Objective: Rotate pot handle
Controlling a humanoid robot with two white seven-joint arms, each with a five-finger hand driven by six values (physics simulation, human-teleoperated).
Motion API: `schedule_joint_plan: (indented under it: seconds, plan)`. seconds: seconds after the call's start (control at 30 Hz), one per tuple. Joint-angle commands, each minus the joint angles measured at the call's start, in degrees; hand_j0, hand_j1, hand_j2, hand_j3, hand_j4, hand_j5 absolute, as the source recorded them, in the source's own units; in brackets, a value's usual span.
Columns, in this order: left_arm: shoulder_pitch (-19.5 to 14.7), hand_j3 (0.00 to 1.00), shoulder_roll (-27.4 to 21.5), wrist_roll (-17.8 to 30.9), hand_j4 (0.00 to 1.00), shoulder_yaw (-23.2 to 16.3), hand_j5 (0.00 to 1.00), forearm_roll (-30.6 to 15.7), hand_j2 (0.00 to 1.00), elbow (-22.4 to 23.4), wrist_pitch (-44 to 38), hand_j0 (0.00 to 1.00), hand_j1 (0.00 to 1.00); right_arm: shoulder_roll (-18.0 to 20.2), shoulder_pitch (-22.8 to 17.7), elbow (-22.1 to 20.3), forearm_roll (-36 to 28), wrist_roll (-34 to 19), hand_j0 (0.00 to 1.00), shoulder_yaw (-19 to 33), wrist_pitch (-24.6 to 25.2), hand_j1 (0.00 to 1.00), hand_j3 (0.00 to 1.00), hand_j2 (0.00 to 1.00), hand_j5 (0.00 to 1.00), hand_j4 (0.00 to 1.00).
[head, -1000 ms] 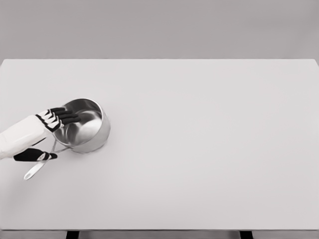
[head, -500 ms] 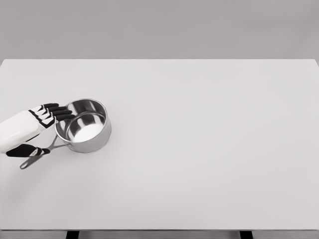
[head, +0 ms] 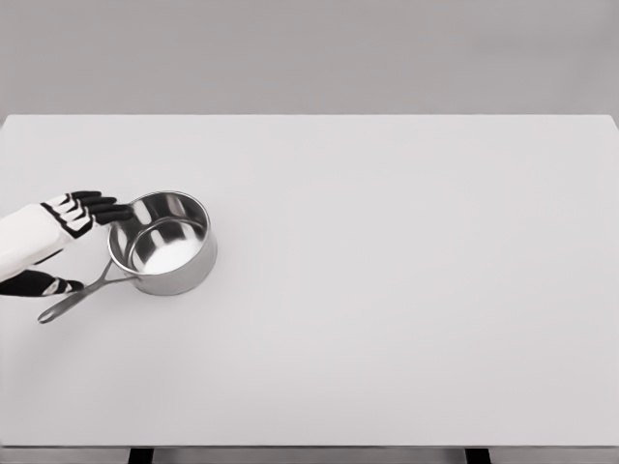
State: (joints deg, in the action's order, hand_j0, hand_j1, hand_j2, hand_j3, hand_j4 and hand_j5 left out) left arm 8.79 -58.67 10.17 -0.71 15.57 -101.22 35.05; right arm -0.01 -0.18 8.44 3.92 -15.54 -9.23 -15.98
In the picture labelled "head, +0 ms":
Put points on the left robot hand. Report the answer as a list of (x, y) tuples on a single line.
[(34, 237)]

